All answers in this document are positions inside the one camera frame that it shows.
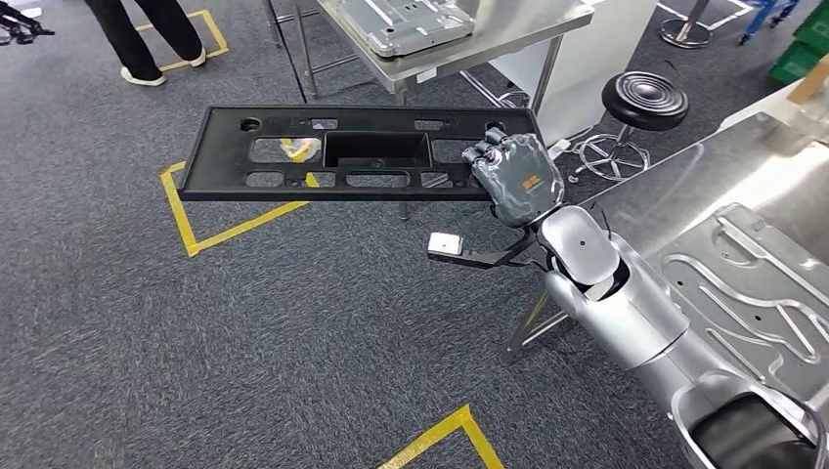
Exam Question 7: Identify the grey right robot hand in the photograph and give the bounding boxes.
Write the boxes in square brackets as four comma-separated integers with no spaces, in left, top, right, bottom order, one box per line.
[460,127,566,229]

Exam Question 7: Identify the black plastic panel part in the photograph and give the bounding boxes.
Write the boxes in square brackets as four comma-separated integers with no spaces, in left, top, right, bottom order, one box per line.
[178,105,545,203]

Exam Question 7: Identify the steel table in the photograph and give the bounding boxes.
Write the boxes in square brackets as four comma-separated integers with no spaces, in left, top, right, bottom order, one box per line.
[262,0,595,222]

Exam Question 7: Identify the white cabinet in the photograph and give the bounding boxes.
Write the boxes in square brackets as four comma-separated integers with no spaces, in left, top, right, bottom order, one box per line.
[489,0,659,147]

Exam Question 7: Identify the black round stool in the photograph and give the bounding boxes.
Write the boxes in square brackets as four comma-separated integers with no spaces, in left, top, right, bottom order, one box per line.
[568,69,691,184]

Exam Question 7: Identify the grey stamped metal panel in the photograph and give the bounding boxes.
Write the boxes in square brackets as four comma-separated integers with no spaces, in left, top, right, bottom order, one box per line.
[317,0,477,59]
[644,202,829,403]

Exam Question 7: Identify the green plastic crate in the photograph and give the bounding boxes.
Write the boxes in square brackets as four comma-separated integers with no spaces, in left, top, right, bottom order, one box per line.
[768,38,824,85]
[793,0,829,57]

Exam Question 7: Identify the brown cardboard piece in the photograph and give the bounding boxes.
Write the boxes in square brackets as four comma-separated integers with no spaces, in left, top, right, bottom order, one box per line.
[786,55,829,107]

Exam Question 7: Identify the person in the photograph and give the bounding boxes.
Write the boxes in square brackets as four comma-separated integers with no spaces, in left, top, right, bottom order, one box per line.
[84,0,208,87]

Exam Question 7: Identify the black tripod legs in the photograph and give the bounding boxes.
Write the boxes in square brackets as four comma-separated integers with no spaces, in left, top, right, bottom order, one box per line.
[0,0,57,47]

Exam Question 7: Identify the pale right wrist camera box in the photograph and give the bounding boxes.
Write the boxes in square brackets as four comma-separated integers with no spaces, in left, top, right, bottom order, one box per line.
[425,230,545,272]

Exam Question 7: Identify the chrome pedestal base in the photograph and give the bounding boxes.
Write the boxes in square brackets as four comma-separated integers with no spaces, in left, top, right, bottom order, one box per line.
[659,0,714,50]

